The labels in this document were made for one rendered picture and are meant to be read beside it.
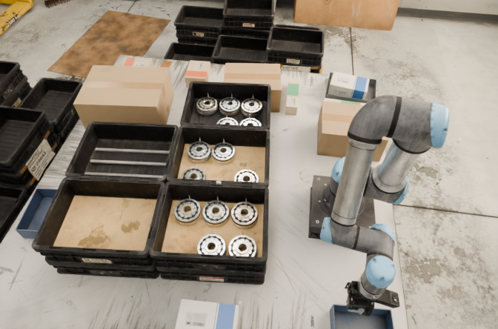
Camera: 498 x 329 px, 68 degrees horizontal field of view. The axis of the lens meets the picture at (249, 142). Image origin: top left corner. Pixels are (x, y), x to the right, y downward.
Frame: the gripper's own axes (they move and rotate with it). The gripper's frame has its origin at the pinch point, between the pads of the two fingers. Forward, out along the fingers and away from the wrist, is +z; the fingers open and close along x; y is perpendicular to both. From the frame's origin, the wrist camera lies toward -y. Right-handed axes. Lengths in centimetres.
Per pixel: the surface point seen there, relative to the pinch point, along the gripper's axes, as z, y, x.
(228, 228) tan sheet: -8, 49, -22
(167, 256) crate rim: -18, 67, -5
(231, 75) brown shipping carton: -10, 58, -110
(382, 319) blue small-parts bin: 4.9, -8.3, 1.6
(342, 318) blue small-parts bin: 4.9, 5.8, 2.6
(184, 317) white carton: -4, 60, 9
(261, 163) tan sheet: -8, 39, -55
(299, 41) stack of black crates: 27, 18, -201
